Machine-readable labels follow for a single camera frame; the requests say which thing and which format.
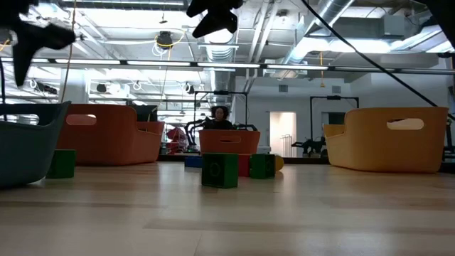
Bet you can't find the large orange plastic bin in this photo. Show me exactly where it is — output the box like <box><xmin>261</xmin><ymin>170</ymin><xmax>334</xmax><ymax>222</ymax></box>
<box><xmin>56</xmin><ymin>103</ymin><xmax>166</xmax><ymax>166</ymax></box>

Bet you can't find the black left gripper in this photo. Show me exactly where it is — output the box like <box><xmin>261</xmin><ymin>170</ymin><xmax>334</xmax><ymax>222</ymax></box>
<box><xmin>0</xmin><ymin>0</ymin><xmax>77</xmax><ymax>88</ymax></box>

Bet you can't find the yellow plastic bin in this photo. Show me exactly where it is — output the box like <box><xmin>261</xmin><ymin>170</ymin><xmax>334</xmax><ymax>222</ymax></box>
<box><xmin>323</xmin><ymin>107</ymin><xmax>449</xmax><ymax>174</ymax></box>

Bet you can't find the overhead bar with light strips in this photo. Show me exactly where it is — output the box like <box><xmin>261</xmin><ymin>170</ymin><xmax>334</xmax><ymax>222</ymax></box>
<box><xmin>0</xmin><ymin>58</ymin><xmax>455</xmax><ymax>76</ymax></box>

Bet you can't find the blue toy block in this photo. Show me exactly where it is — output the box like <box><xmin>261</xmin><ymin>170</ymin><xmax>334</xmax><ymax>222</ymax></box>
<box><xmin>184</xmin><ymin>155</ymin><xmax>203</xmax><ymax>169</ymax></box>

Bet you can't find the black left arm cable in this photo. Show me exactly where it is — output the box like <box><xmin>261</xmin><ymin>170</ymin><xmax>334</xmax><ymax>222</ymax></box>
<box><xmin>0</xmin><ymin>56</ymin><xmax>7</xmax><ymax>122</ymax></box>

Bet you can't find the green toy block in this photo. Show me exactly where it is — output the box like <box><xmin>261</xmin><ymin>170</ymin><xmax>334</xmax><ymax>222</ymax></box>
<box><xmin>46</xmin><ymin>149</ymin><xmax>77</xmax><ymax>179</ymax></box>
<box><xmin>201</xmin><ymin>152</ymin><xmax>240</xmax><ymax>189</ymax></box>
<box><xmin>249</xmin><ymin>153</ymin><xmax>277</xmax><ymax>180</ymax></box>

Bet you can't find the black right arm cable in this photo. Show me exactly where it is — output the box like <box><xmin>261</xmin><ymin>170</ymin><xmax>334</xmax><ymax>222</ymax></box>
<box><xmin>301</xmin><ymin>0</ymin><xmax>455</xmax><ymax>121</ymax></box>

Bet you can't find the yellow hanging rope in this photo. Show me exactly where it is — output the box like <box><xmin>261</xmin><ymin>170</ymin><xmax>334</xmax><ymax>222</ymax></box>
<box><xmin>59</xmin><ymin>0</ymin><xmax>77</xmax><ymax>105</ymax></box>

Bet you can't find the black background rig frame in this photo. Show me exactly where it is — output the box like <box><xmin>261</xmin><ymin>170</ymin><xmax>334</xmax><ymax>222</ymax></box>
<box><xmin>309</xmin><ymin>95</ymin><xmax>360</xmax><ymax>143</ymax></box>
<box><xmin>193</xmin><ymin>90</ymin><xmax>249</xmax><ymax>138</ymax></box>

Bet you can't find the red background object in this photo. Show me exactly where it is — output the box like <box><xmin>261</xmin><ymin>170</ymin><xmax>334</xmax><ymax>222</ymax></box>
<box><xmin>167</xmin><ymin>127</ymin><xmax>188</xmax><ymax>154</ymax></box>

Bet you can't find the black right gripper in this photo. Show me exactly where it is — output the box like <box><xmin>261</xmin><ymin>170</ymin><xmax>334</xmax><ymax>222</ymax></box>
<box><xmin>186</xmin><ymin>0</ymin><xmax>245</xmax><ymax>39</ymax></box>

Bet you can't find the person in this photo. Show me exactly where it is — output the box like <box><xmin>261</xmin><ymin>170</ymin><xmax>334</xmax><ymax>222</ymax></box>
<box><xmin>203</xmin><ymin>105</ymin><xmax>235</xmax><ymax>131</ymax></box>

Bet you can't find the teal plastic bin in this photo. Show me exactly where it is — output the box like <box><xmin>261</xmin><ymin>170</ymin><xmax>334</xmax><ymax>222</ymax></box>
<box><xmin>0</xmin><ymin>101</ymin><xmax>72</xmax><ymax>188</ymax></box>

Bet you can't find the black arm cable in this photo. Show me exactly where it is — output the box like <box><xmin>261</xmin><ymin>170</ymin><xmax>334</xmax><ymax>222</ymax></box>
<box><xmin>301</xmin><ymin>0</ymin><xmax>455</xmax><ymax>121</ymax></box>
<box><xmin>0</xmin><ymin>56</ymin><xmax>7</xmax><ymax>122</ymax></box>

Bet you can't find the red toy block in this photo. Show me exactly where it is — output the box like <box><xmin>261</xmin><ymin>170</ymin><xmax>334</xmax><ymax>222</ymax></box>
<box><xmin>237</xmin><ymin>154</ymin><xmax>252</xmax><ymax>178</ymax></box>

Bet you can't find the silver ventilation duct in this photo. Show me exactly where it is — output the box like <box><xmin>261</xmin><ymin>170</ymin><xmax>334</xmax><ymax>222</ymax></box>
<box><xmin>280</xmin><ymin>0</ymin><xmax>356</xmax><ymax>78</ymax></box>
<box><xmin>198</xmin><ymin>0</ymin><xmax>238</xmax><ymax>131</ymax></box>

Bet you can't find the black ceiling cable reel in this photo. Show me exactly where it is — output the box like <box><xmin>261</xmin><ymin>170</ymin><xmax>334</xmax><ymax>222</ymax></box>
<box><xmin>156</xmin><ymin>31</ymin><xmax>174</xmax><ymax>50</ymax></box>

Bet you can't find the small orange plastic bin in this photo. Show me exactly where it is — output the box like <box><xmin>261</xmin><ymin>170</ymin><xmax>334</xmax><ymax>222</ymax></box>
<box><xmin>198</xmin><ymin>129</ymin><xmax>262</xmax><ymax>155</ymax></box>

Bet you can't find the black monitor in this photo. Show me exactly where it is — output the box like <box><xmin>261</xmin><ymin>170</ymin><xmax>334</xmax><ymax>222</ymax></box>
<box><xmin>136</xmin><ymin>105</ymin><xmax>160</xmax><ymax>123</ymax></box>

